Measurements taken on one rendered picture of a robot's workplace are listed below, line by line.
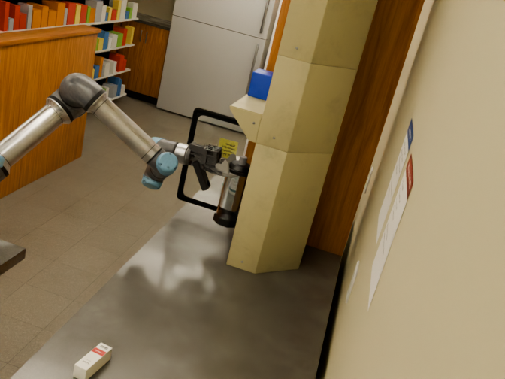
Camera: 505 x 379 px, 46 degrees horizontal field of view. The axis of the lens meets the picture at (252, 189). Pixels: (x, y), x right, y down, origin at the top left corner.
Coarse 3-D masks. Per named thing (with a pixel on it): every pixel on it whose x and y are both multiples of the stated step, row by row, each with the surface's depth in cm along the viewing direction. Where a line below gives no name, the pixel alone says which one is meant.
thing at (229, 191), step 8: (232, 168) 215; (240, 176) 214; (224, 184) 219; (232, 184) 216; (240, 184) 216; (224, 192) 219; (232, 192) 217; (240, 192) 217; (224, 200) 219; (232, 200) 218; (240, 200) 219; (224, 208) 220; (232, 208) 219; (224, 216) 221; (232, 216) 221
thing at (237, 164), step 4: (240, 156) 216; (244, 156) 217; (236, 160) 220; (240, 160) 216; (244, 160) 216; (232, 164) 216; (236, 164) 216; (240, 164) 216; (244, 164) 217; (248, 164) 219; (236, 168) 214; (240, 168) 214; (244, 168) 214; (248, 168) 215; (244, 172) 214; (248, 172) 215
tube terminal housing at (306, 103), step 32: (288, 64) 188; (288, 96) 192; (320, 96) 194; (288, 128) 195; (320, 128) 200; (256, 160) 201; (288, 160) 199; (320, 160) 207; (256, 192) 204; (288, 192) 205; (320, 192) 214; (256, 224) 208; (288, 224) 212; (256, 256) 212; (288, 256) 219
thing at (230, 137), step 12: (204, 120) 233; (216, 120) 232; (204, 132) 235; (216, 132) 234; (228, 132) 233; (240, 132) 231; (204, 144) 237; (216, 144) 235; (228, 144) 234; (240, 144) 233; (252, 144) 232; (228, 156) 236; (192, 168) 241; (192, 180) 243; (216, 180) 240; (192, 192) 244; (204, 192) 243; (216, 192) 242; (216, 204) 243
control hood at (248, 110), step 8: (248, 96) 215; (232, 104) 201; (240, 104) 202; (248, 104) 205; (256, 104) 207; (264, 104) 210; (232, 112) 198; (240, 112) 197; (248, 112) 196; (256, 112) 196; (240, 120) 198; (248, 120) 197; (256, 120) 196; (248, 128) 198; (256, 128) 197; (248, 136) 199; (256, 136) 198
